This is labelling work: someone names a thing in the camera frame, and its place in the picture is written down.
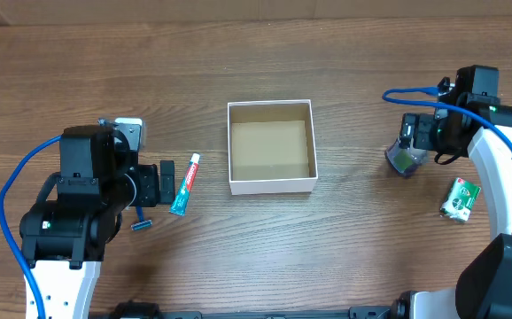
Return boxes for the clear soap pump bottle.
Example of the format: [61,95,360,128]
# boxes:
[384,138,428,178]

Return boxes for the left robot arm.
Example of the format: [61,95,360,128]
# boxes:
[19,118,162,318]

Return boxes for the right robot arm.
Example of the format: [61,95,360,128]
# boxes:
[382,65,512,318]

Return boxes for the colgate toothpaste tube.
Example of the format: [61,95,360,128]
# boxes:
[169,153,200,216]

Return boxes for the blue disposable razor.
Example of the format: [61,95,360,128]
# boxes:
[131,206,152,231]

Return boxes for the green white soap packet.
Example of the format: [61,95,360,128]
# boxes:
[440,177,481,223]

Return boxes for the white cardboard box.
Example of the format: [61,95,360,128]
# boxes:
[227,99,319,195]

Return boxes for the left blue cable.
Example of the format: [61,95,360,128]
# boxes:
[0,134,64,319]

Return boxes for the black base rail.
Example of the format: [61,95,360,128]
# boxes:
[89,300,409,319]

